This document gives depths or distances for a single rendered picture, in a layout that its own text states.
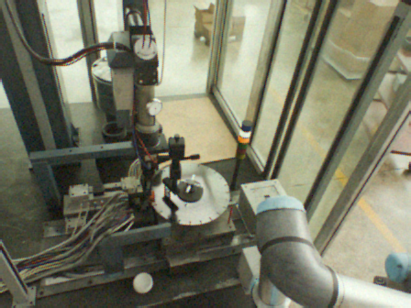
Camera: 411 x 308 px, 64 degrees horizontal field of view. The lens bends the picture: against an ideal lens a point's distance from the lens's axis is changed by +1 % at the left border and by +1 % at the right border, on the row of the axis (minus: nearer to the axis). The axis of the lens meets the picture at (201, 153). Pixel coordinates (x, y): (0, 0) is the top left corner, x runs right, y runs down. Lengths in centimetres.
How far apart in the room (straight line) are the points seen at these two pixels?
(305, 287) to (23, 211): 126
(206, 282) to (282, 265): 68
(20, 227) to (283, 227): 115
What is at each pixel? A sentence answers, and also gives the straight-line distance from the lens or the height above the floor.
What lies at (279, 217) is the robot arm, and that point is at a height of 138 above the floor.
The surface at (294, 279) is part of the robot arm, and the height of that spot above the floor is 136.
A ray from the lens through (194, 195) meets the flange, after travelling 132.
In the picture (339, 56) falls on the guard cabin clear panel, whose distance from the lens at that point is 120.
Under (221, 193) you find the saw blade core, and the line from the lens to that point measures 136.
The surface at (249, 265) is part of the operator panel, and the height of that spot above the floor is 90.
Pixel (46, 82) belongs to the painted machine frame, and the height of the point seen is 120.
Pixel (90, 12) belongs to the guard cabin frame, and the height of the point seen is 129.
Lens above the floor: 197
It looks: 42 degrees down
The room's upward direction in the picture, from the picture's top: 7 degrees clockwise
